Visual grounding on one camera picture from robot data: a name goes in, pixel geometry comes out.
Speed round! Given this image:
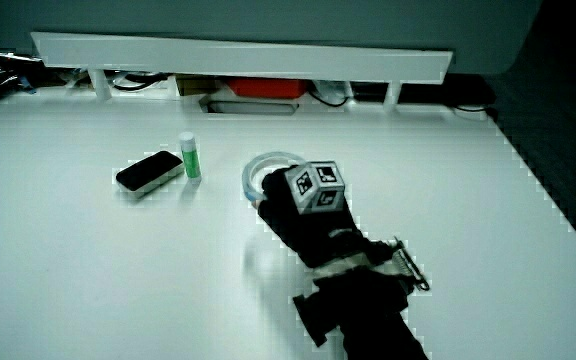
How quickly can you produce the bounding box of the person's right hand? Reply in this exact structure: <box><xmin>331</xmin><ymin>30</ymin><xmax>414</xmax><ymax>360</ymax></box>
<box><xmin>251</xmin><ymin>160</ymin><xmax>369</xmax><ymax>270</ymax></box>

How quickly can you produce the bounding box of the white desk shelf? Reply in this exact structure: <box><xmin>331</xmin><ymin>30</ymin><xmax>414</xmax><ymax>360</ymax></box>
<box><xmin>30</xmin><ymin>31</ymin><xmax>455</xmax><ymax>113</ymax></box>

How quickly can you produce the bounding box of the brown cardboard box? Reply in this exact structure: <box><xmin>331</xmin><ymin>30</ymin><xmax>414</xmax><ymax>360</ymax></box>
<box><xmin>175</xmin><ymin>74</ymin><xmax>225</xmax><ymax>97</ymax></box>

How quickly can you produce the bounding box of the person's right forearm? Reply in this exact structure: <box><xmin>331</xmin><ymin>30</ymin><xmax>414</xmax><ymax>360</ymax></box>
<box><xmin>291</xmin><ymin>235</ymin><xmax>432</xmax><ymax>360</ymax></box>

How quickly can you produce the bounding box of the black cable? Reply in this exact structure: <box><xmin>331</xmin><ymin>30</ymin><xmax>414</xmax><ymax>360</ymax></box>
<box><xmin>308</xmin><ymin>88</ymin><xmax>350</xmax><ymax>108</ymax></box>
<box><xmin>453</xmin><ymin>102</ymin><xmax>497</xmax><ymax>114</ymax></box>
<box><xmin>111</xmin><ymin>72</ymin><xmax>170</xmax><ymax>92</ymax></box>

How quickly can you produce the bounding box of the black and white eraser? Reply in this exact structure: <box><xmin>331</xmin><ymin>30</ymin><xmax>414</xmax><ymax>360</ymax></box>
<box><xmin>114</xmin><ymin>149</ymin><xmax>186</xmax><ymax>196</ymax></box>

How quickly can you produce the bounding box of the clear tape roll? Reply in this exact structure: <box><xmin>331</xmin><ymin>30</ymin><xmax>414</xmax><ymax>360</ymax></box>
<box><xmin>240</xmin><ymin>151</ymin><xmax>308</xmax><ymax>203</ymax></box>

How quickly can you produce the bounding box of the red box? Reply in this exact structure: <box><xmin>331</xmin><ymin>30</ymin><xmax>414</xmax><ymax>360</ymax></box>
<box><xmin>226</xmin><ymin>77</ymin><xmax>310</xmax><ymax>100</ymax></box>

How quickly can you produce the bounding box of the green glue stick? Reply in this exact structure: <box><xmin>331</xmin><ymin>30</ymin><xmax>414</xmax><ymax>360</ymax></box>
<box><xmin>177</xmin><ymin>131</ymin><xmax>203</xmax><ymax>182</ymax></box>

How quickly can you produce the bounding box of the grey flat tray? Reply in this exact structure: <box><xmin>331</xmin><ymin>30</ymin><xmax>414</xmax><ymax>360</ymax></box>
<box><xmin>198</xmin><ymin>97</ymin><xmax>300</xmax><ymax>117</ymax></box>

